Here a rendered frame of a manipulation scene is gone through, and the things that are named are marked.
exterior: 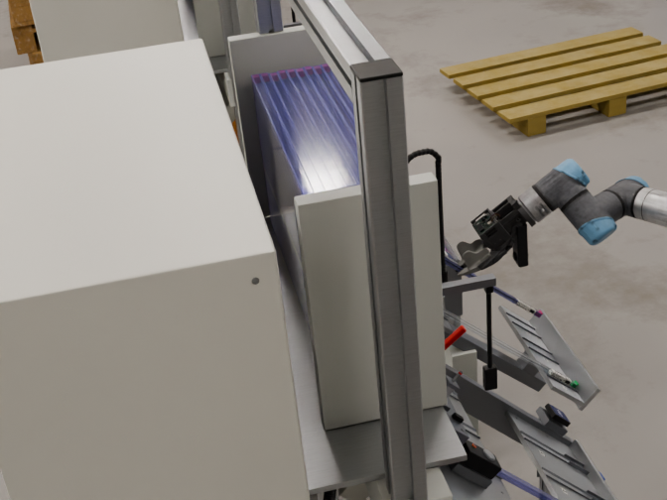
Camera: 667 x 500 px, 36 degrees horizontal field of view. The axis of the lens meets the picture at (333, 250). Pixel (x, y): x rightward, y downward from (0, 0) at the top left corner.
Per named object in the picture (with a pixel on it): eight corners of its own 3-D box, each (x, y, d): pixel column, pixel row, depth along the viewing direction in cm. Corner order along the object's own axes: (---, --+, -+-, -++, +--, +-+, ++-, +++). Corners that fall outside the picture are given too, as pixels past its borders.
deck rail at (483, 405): (552, 458, 224) (572, 438, 222) (556, 464, 222) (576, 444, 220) (299, 312, 191) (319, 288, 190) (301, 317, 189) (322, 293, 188)
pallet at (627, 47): (634, 45, 620) (635, 25, 614) (725, 93, 546) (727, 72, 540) (437, 85, 593) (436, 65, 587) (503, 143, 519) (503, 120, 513)
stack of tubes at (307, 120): (341, 209, 179) (328, 62, 165) (429, 384, 135) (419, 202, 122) (270, 222, 177) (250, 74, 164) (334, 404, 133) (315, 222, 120)
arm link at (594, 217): (634, 215, 230) (602, 179, 233) (603, 235, 224) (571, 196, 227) (615, 234, 236) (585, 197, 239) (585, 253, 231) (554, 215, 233)
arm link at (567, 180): (593, 181, 227) (568, 152, 230) (553, 212, 229) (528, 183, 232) (595, 187, 235) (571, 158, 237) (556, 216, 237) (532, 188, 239)
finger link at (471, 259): (446, 262, 237) (476, 236, 235) (460, 278, 239) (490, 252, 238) (451, 268, 234) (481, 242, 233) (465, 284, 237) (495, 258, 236)
